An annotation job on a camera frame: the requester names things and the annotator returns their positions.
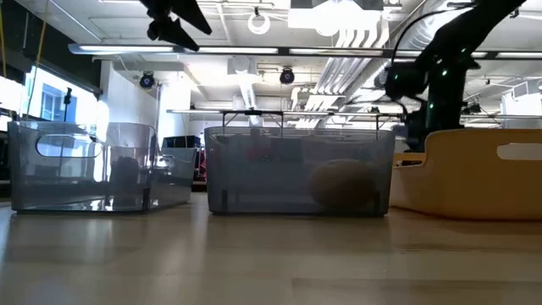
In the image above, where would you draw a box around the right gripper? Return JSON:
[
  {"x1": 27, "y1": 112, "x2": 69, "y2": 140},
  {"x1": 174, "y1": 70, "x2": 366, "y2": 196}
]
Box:
[{"x1": 384, "y1": 61, "x2": 429, "y2": 103}]

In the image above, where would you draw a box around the long ceiling light strip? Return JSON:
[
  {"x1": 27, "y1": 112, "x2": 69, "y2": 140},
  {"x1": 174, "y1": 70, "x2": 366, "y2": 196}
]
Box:
[{"x1": 67, "y1": 42, "x2": 542, "y2": 59}]

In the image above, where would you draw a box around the black storage crate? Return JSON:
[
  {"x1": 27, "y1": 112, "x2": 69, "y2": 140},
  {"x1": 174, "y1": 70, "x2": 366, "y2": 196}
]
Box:
[{"x1": 162, "y1": 135, "x2": 202, "y2": 150}]

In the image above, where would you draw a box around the yellow plastic basket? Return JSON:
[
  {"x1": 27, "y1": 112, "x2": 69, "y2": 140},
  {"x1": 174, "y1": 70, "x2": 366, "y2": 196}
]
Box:
[{"x1": 389, "y1": 128, "x2": 542, "y2": 221}]

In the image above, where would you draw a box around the clear grey plastic bin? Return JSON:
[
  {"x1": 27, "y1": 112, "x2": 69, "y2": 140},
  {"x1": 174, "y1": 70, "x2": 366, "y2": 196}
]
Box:
[
  {"x1": 203, "y1": 125, "x2": 396, "y2": 218},
  {"x1": 7, "y1": 120, "x2": 198, "y2": 213}
]

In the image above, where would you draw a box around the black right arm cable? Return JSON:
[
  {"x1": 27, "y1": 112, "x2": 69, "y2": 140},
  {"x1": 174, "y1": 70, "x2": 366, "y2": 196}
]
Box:
[{"x1": 391, "y1": 7, "x2": 454, "y2": 64}]

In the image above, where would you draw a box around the black hanging ceiling camera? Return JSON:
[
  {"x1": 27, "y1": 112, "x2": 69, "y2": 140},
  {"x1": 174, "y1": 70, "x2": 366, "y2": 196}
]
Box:
[
  {"x1": 138, "y1": 70, "x2": 156, "y2": 90},
  {"x1": 279, "y1": 66, "x2": 296, "y2": 86}
]

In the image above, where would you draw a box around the white hanging ring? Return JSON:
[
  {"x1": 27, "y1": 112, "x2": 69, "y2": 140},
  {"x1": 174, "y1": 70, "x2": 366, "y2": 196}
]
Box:
[{"x1": 246, "y1": 11, "x2": 272, "y2": 36}]

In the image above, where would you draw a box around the black background rig frame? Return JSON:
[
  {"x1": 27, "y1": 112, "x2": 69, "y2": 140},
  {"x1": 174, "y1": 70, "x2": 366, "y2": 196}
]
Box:
[{"x1": 167, "y1": 108, "x2": 542, "y2": 130}]

